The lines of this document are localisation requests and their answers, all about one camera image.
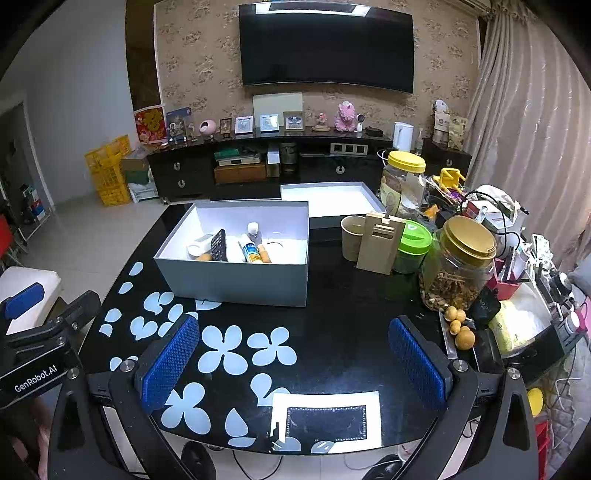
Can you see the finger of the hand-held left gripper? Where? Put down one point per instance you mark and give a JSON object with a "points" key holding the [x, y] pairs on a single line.
{"points": [[25, 295], [78, 309]]}

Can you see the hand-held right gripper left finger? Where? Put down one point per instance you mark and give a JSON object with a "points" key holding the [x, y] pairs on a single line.
{"points": [[168, 364]]}

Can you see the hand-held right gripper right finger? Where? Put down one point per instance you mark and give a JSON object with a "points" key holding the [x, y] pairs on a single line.
{"points": [[415, 364]]}

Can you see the grey cardboard box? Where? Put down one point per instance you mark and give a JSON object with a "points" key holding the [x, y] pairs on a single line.
{"points": [[231, 286]]}

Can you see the large white bottle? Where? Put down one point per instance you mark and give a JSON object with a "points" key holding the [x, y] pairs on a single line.
{"points": [[199, 243]]}

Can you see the black remote control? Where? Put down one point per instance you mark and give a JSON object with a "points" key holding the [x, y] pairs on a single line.
{"points": [[219, 244]]}

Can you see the white spray bottle colourful label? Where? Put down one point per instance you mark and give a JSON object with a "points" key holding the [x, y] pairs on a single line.
{"points": [[251, 253]]}

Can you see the orange tube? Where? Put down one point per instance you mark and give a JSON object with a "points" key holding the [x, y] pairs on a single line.
{"points": [[263, 254]]}

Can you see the red chair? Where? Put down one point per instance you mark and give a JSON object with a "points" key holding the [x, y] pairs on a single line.
{"points": [[4, 235]]}

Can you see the black pouch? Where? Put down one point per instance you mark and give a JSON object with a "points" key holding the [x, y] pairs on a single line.
{"points": [[485, 307]]}

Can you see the yellow plastic bag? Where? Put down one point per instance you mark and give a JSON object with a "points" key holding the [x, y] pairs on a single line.
{"points": [[508, 325]]}

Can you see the black shoe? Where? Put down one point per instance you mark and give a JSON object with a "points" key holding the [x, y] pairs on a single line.
{"points": [[383, 468], [198, 461]]}

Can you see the red holder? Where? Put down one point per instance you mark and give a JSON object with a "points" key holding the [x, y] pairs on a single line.
{"points": [[505, 290]]}

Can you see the black tray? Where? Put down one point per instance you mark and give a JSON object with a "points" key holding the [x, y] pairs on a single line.
{"points": [[535, 350]]}

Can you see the wooden board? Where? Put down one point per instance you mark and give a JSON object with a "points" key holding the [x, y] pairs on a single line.
{"points": [[376, 249]]}

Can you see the jar with green lid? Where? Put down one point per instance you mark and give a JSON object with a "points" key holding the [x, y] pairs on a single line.
{"points": [[413, 240]]}

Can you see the yellow round lid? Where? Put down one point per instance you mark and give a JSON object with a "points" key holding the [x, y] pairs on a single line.
{"points": [[535, 401]]}

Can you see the white plastic bag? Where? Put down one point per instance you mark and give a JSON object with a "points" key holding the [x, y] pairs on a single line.
{"points": [[531, 304]]}

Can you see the white sack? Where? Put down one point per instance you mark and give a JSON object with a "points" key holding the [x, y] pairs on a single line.
{"points": [[141, 191]]}

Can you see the jar with gold lid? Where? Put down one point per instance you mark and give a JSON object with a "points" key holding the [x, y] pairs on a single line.
{"points": [[466, 240]]}

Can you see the brown paper cup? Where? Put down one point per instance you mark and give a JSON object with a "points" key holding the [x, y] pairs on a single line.
{"points": [[353, 240]]}

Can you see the red plastic stool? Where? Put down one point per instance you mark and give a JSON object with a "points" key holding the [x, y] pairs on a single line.
{"points": [[544, 447]]}

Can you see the orange packet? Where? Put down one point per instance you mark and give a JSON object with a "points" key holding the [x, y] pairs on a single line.
{"points": [[429, 210]]}

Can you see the brown cardboard box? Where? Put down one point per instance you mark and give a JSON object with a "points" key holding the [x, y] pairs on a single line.
{"points": [[135, 164]]}

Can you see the white appliance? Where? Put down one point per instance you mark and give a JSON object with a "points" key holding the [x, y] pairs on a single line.
{"points": [[494, 217]]}

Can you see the black television cabinet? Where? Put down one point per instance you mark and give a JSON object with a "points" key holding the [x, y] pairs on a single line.
{"points": [[184, 170]]}

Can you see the grey box lid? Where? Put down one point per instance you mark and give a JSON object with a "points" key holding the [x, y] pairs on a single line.
{"points": [[341, 198]]}

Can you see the yellow plastic toy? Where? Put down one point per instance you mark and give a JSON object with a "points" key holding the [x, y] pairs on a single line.
{"points": [[450, 177]]}

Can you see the red poster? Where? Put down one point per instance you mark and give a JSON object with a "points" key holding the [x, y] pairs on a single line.
{"points": [[150, 124]]}

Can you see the jar with yellow lid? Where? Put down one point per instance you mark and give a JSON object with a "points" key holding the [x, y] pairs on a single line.
{"points": [[406, 164]]}

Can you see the blue toy package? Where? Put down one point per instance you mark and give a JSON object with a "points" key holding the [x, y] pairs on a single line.
{"points": [[178, 122]]}

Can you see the grey set-top box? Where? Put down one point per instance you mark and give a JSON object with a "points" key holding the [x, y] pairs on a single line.
{"points": [[238, 158]]}

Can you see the pink round ornament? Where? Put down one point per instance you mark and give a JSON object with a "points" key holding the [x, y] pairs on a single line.
{"points": [[207, 127]]}

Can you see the grey socket panel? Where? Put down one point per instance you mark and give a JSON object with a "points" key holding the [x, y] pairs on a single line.
{"points": [[348, 148]]}

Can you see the white kettle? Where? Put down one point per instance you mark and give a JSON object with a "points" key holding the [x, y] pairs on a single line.
{"points": [[402, 136]]}

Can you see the small white box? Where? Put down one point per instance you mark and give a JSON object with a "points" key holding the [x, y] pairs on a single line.
{"points": [[273, 154]]}

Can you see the white paper bag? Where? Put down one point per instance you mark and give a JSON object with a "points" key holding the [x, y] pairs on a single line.
{"points": [[441, 124]]}

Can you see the beige curtain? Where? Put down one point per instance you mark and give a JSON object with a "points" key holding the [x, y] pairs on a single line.
{"points": [[531, 138]]}

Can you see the pink plush toy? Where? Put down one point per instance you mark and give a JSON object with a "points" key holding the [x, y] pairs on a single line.
{"points": [[345, 117]]}

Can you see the pink figurine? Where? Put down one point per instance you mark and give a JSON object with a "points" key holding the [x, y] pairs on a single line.
{"points": [[322, 122]]}

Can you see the white board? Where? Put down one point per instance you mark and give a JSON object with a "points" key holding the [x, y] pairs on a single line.
{"points": [[277, 102]]}

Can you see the black television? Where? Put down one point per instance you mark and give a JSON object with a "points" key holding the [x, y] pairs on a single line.
{"points": [[323, 46]]}

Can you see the small dark photo frame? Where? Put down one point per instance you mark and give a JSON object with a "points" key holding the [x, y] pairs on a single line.
{"points": [[226, 125]]}

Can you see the pink photo frame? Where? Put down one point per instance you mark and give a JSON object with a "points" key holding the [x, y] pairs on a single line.
{"points": [[244, 124]]}

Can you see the white security camera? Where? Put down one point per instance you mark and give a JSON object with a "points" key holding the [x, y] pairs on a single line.
{"points": [[360, 121]]}

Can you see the white photo frame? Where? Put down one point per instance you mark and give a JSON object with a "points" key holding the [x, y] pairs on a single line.
{"points": [[269, 122]]}

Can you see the wooden photo frame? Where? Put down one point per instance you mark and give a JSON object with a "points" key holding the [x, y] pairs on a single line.
{"points": [[293, 122]]}

